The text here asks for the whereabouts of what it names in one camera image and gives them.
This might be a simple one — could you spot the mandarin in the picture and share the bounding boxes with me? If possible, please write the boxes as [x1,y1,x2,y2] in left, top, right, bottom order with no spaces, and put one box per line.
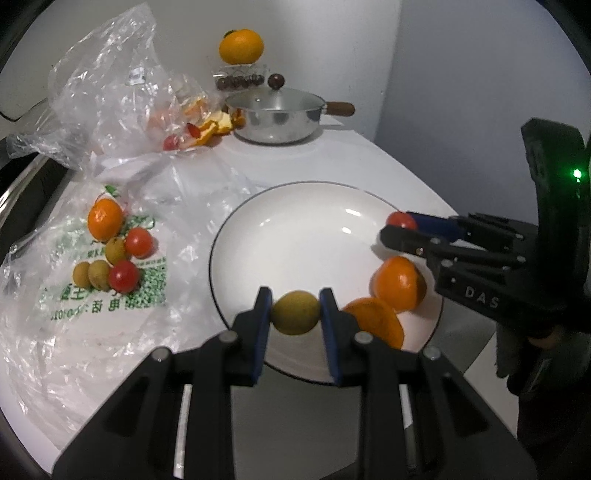
[87,198,124,243]
[342,297,405,349]
[372,256,427,313]

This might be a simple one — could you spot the mandarin front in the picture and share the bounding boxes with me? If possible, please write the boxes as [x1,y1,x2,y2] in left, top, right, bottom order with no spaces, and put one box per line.
[342,297,405,349]

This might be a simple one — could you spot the longan front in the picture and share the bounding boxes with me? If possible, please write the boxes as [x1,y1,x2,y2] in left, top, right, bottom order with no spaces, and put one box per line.
[270,290,321,336]

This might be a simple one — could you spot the longan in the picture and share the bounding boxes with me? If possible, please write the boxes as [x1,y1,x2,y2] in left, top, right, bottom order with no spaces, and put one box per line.
[72,261,92,289]
[270,290,321,336]
[89,260,111,291]
[104,237,129,266]

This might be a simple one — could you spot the cherry tomato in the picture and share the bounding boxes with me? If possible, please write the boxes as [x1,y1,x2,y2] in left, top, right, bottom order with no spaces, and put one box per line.
[108,260,140,294]
[124,227,153,259]
[386,211,418,230]

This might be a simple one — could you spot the mandarin top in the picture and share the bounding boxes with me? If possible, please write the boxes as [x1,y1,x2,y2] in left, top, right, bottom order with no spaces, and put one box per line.
[87,198,124,243]

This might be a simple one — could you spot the clear container of dark fruits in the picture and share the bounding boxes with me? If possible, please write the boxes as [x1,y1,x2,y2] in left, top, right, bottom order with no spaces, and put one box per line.
[212,63,269,93]

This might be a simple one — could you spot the white round plate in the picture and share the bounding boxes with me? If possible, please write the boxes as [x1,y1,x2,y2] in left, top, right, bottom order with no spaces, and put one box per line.
[208,182,443,385]

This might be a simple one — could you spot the flat printed plastic bag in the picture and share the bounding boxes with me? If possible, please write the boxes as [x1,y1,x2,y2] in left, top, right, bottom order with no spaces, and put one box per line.
[1,151,254,448]

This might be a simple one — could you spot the orange peel pieces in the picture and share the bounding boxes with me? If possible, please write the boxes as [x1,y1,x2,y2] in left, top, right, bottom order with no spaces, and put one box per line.
[179,95,245,150]

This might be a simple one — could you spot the large orange on container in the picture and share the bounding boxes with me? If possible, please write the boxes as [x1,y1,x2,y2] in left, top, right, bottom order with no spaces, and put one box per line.
[218,29,264,65]

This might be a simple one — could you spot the induction cooker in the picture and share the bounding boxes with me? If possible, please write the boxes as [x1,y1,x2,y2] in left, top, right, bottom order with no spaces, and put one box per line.
[1,99,73,256]

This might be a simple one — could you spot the crumpled clear plastic bag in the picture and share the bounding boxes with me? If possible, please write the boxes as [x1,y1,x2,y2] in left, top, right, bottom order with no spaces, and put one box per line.
[12,3,218,169]

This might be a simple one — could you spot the steel saucepan with wooden handle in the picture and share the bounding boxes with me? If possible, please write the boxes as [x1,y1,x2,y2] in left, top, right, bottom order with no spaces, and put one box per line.
[225,73,356,145]

